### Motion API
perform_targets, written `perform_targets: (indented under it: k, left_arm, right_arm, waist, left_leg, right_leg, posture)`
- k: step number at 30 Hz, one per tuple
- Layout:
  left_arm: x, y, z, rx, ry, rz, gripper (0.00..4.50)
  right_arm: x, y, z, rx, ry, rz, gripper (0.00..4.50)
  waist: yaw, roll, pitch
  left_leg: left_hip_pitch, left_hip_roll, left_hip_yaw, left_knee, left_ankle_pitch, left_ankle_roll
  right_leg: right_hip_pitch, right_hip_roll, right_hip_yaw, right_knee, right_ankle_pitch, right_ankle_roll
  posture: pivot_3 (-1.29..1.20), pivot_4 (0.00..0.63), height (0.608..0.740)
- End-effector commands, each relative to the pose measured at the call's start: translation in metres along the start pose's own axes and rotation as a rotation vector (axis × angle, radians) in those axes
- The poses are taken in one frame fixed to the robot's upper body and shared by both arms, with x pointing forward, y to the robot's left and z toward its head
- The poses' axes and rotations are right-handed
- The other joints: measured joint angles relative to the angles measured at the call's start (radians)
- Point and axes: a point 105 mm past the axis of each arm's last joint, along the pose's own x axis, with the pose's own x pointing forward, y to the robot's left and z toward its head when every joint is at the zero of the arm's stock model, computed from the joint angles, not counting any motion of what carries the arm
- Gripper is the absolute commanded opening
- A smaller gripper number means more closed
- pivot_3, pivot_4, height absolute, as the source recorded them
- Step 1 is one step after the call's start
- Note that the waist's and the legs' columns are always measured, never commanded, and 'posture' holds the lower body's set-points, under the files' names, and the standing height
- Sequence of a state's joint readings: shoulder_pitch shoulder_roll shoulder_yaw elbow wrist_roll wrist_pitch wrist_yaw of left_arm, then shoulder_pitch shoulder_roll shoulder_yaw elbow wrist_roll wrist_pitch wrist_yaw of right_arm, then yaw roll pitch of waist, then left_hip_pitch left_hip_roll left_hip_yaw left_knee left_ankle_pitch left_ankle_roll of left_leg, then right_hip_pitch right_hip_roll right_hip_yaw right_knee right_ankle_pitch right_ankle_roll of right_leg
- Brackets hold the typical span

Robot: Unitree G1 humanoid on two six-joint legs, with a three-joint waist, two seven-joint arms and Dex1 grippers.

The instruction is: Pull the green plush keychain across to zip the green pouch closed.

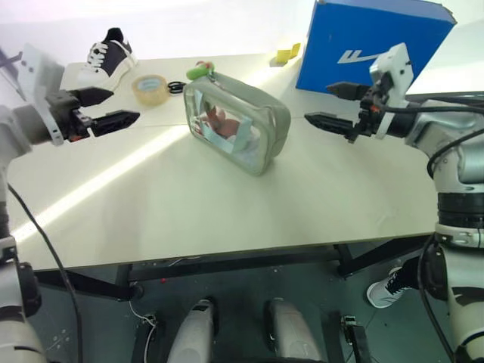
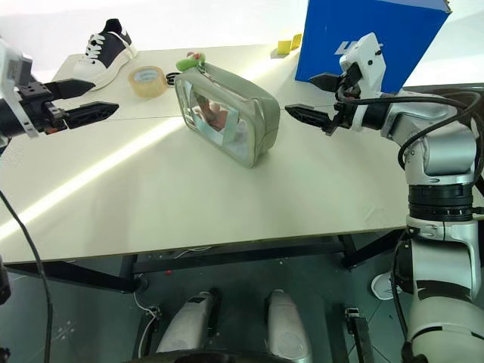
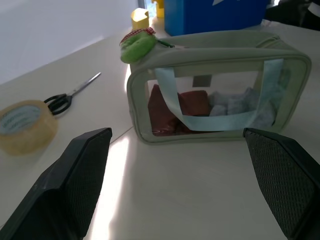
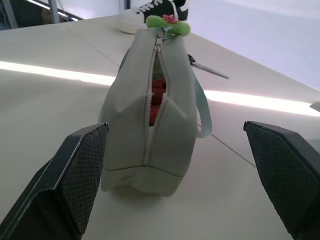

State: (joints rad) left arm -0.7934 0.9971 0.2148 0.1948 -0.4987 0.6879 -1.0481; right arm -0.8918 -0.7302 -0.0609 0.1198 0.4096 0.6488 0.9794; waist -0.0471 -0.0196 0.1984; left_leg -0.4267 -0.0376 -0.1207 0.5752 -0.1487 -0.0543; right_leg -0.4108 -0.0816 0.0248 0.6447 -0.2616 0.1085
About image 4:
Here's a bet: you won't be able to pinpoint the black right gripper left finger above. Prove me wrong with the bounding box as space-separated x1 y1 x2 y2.
0 122 110 240

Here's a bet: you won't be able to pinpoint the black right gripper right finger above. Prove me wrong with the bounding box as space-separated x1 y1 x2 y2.
243 120 320 240

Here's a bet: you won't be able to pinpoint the grey zippered pouch bag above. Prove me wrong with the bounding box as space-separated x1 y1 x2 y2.
99 27 214 198

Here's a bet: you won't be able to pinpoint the red item inside pouch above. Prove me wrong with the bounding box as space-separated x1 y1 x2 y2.
147 78 168 126

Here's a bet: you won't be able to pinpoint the green plush zipper charm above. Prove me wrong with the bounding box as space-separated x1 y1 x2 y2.
145 14 192 38

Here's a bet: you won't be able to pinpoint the black and white sneaker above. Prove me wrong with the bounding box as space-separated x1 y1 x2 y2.
117 0 190 35

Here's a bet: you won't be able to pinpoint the black-handled scissors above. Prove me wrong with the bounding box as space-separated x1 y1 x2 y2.
187 53 230 80

